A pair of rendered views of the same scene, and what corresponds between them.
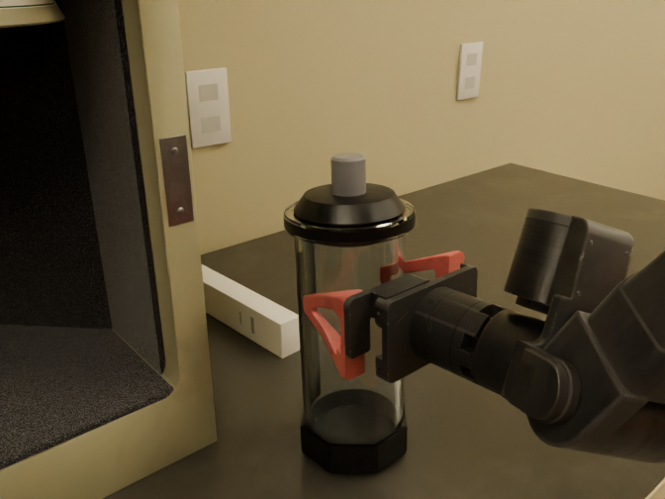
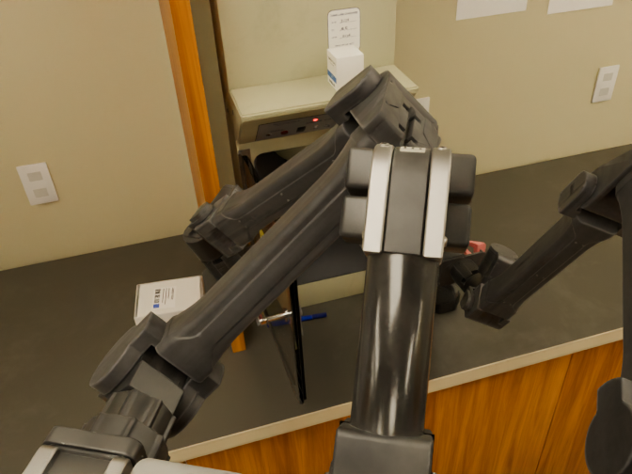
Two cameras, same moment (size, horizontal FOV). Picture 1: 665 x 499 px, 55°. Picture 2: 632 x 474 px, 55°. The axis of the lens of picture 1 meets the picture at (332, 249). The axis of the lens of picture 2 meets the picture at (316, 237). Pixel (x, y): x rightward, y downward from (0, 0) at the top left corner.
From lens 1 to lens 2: 0.87 m
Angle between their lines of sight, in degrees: 26
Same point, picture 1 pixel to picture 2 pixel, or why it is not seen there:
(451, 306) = (464, 267)
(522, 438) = not seen: hidden behind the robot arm
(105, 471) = (345, 289)
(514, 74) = not seen: outside the picture
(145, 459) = (358, 288)
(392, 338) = (442, 272)
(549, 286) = (486, 271)
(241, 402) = not seen: hidden behind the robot
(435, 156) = (568, 137)
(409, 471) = (453, 317)
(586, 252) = (496, 265)
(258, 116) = (445, 118)
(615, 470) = (535, 338)
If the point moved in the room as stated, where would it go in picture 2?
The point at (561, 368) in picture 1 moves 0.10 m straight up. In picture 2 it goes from (470, 297) to (476, 256)
